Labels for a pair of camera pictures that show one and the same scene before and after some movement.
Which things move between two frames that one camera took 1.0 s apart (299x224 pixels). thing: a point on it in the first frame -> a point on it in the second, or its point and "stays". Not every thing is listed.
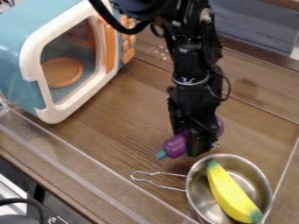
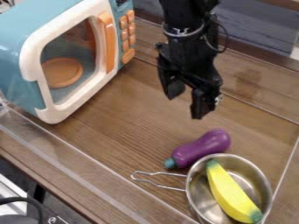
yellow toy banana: [229, 194] stays
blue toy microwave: [61, 52] stays
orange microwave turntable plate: [63, 72] stays
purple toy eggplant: [175, 145] -> [212, 143]
